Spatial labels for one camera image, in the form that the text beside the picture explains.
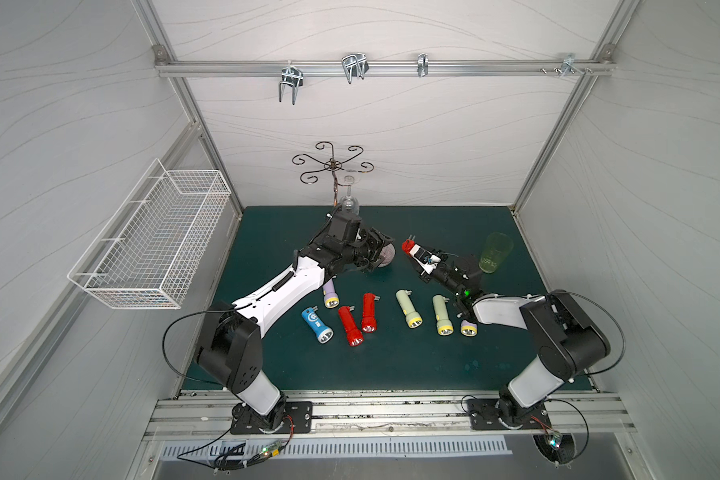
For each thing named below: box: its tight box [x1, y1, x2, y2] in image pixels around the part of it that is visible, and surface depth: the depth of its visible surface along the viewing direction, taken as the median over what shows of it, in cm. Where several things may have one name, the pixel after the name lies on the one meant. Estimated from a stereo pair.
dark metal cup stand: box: [292, 142, 374, 206], surface depth 92 cm
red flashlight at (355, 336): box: [338, 306, 364, 347], surface depth 88 cm
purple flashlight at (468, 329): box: [460, 320, 478, 337], surface depth 88 cm
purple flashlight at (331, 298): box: [322, 278, 340, 309], surface depth 95 cm
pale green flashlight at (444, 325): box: [432, 294, 454, 336], surface depth 90 cm
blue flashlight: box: [301, 305, 334, 344], surface depth 88 cm
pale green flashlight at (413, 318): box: [396, 289, 423, 329], surface depth 92 cm
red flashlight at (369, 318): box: [362, 292, 381, 333], surface depth 91 cm
